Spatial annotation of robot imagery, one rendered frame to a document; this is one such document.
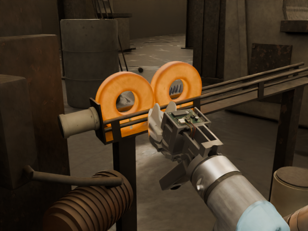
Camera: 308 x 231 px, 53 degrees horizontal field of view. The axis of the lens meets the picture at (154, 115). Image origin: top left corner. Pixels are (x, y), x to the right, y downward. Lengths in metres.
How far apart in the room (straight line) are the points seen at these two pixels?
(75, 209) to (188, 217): 0.93
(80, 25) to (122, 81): 2.39
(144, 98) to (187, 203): 0.95
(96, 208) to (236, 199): 0.37
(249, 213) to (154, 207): 1.20
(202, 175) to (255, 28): 2.50
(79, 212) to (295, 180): 0.54
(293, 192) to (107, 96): 0.52
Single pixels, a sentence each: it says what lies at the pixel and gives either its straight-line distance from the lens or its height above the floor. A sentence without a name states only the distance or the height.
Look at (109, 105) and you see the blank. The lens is 0.79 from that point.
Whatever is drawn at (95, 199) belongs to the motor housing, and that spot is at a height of 0.52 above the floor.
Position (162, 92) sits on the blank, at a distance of 0.85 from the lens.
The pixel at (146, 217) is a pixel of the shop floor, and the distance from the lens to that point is 1.57.
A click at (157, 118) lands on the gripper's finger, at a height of 0.73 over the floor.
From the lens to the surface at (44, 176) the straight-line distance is 0.71.
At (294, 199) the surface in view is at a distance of 0.88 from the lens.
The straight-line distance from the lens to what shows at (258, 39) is 2.93.
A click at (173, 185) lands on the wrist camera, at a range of 0.63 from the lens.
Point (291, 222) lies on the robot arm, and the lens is 0.58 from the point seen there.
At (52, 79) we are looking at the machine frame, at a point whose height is 0.75.
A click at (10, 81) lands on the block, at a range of 0.69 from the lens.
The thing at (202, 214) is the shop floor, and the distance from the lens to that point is 1.61.
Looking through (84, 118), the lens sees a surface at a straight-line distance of 0.77.
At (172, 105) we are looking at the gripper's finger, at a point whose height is 0.75.
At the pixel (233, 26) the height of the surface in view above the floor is 0.82.
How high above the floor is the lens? 0.92
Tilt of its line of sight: 18 degrees down
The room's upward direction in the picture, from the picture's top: straight up
